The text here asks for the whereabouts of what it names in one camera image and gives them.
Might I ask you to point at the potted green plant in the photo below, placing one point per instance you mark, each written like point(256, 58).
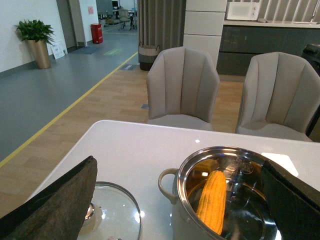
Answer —
point(37, 35)

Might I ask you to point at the dark grey kitchen counter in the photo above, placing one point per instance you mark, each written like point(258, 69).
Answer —
point(239, 43)

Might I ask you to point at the white floor sign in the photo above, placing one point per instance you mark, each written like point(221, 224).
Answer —
point(58, 49)

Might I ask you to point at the beige upholstered chair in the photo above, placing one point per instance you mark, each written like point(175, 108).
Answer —
point(182, 86)
point(281, 94)

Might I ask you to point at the black washing machine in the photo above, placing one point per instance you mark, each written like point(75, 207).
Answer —
point(312, 54)

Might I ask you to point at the white microwave oven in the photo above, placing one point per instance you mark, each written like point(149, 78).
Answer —
point(242, 11)

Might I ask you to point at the left beige upholstered chair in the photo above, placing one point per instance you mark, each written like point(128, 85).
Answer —
point(182, 86)

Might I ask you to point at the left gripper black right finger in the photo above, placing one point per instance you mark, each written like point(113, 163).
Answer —
point(293, 204)

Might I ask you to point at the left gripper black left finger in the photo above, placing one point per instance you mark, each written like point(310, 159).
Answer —
point(58, 211)

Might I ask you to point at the grey ribbed curtain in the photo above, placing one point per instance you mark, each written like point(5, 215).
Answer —
point(161, 22)

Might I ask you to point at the yellow corn cob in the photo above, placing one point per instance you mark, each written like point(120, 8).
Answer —
point(212, 203)

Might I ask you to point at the white refrigerator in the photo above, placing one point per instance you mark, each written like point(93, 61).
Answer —
point(203, 26)

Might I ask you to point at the glass pot lid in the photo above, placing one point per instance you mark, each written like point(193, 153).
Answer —
point(113, 214)

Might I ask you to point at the distant office chair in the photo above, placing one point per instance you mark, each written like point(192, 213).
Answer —
point(124, 17)

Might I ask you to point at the right beige upholstered chair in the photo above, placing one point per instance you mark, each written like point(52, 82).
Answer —
point(281, 94)

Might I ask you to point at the striped woven basket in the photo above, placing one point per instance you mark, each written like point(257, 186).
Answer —
point(147, 55)

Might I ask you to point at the red fire extinguisher box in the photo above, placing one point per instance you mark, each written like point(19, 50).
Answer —
point(97, 33)

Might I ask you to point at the white electric cooking pot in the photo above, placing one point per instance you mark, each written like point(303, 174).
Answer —
point(246, 214)

